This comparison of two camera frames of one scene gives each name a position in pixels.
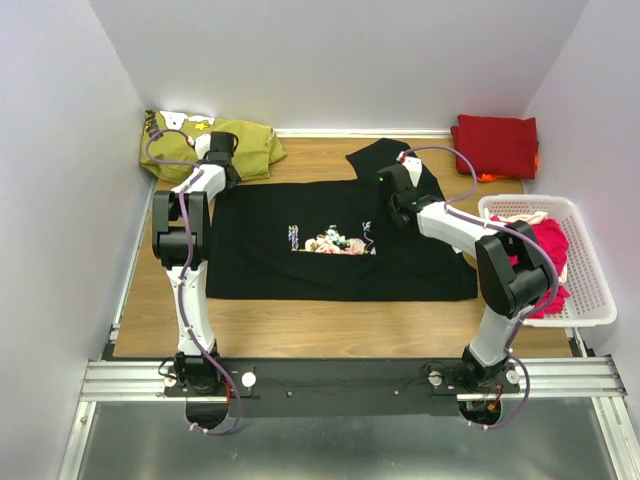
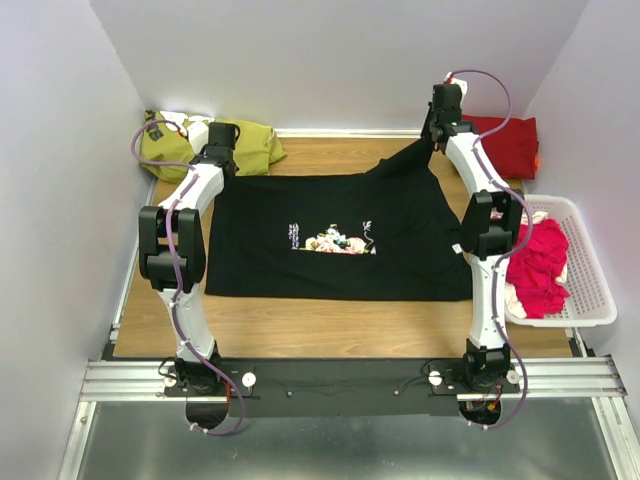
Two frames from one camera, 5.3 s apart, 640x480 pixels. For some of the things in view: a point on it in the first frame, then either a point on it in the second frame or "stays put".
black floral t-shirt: x=329 y=241 stays put
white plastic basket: x=590 y=303 stays put
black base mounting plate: x=329 y=388 stays put
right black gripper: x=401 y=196 → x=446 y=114
